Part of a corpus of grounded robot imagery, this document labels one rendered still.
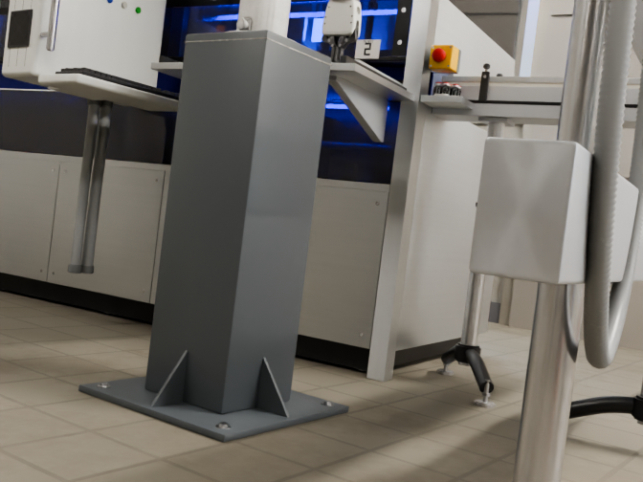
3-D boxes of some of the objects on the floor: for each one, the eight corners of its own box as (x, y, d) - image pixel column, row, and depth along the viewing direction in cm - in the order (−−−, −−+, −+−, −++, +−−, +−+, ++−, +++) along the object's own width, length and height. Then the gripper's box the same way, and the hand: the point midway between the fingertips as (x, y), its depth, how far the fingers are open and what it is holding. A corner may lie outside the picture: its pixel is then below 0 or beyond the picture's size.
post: (375, 375, 243) (458, -293, 238) (392, 379, 240) (476, -297, 235) (365, 378, 237) (451, -307, 233) (383, 382, 234) (470, -312, 230)
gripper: (315, -7, 212) (305, 58, 212) (363, -10, 205) (353, 58, 205) (327, 2, 219) (319, 66, 218) (375, 0, 211) (365, 66, 211)
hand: (337, 55), depth 211 cm, fingers closed, pressing on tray
